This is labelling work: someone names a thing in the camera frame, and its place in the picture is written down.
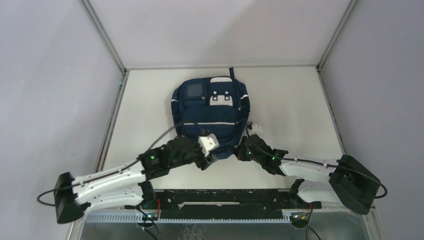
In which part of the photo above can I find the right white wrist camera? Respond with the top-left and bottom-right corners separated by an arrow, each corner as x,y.
247,122 -> 263,135

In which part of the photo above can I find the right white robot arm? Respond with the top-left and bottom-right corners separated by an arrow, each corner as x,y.
234,134 -> 388,215

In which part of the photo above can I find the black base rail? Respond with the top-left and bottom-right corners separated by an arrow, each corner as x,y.
139,188 -> 322,221

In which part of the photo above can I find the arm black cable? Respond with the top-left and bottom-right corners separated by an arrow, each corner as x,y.
36,120 -> 210,208
245,121 -> 388,240

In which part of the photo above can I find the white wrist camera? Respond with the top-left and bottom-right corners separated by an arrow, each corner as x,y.
247,122 -> 263,135
197,133 -> 220,158

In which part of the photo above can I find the navy blue student backpack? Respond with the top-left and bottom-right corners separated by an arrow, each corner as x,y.
170,67 -> 251,160

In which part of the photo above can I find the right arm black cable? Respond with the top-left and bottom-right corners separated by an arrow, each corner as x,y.
245,121 -> 388,240

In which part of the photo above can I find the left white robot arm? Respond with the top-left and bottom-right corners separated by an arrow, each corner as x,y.
53,133 -> 220,224

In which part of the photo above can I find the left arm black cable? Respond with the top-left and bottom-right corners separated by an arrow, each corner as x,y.
36,120 -> 210,208

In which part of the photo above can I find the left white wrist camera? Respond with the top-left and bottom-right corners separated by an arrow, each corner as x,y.
197,133 -> 220,158

